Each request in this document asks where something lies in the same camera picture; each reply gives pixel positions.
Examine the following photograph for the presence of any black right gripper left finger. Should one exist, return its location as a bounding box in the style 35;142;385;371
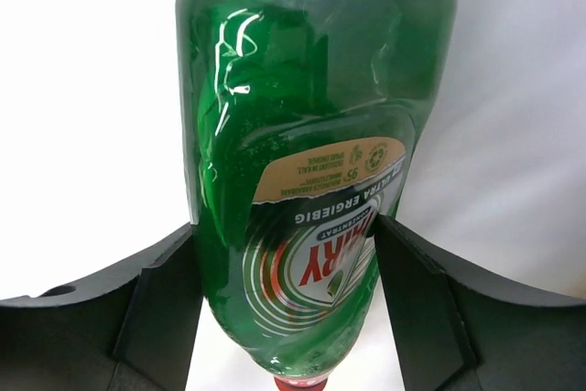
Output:
1;224;202;390

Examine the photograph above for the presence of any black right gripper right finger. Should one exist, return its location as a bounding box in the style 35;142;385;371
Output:
374;216;585;391

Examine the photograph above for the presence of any green dish soap bottle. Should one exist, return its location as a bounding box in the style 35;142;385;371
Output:
176;0;457;390

